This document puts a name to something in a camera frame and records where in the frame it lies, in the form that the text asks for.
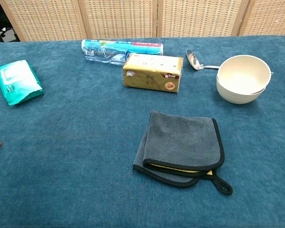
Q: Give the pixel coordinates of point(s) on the cream bowl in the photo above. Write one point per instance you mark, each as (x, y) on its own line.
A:
(237, 97)
(242, 71)

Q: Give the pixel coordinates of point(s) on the gold tissue pack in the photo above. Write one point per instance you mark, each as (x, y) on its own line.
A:
(152, 78)

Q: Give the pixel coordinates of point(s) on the grey towel black edge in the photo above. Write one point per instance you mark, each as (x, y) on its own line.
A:
(180, 140)

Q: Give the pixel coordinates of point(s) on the blue plastic wrap box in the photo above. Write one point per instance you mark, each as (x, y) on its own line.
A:
(145, 46)

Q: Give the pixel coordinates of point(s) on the clear water bottle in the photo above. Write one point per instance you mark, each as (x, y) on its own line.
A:
(102, 55)

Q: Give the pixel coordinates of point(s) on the blue tablecloth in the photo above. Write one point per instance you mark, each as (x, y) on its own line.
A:
(73, 142)

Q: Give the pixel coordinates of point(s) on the woven wooden screen panel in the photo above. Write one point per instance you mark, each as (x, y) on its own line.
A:
(45, 19)
(268, 19)
(120, 17)
(199, 17)

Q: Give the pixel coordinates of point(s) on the green wet wipes pack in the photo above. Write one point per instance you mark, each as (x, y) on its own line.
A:
(19, 83)

